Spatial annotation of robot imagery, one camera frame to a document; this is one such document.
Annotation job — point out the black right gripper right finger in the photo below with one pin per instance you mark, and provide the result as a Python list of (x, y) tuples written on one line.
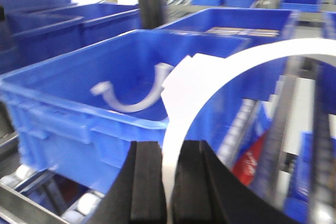
[(205, 191)]

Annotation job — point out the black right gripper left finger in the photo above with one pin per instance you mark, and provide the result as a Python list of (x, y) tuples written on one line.
[(137, 194)]

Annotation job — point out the white pipe clamp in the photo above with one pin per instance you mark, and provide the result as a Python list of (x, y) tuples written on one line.
[(106, 90), (196, 79)]

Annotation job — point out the blue target bin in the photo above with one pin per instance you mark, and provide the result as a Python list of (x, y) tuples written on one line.
[(66, 126)]

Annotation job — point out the red printed snack bag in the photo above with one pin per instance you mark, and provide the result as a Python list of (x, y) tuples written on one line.
[(245, 168)]

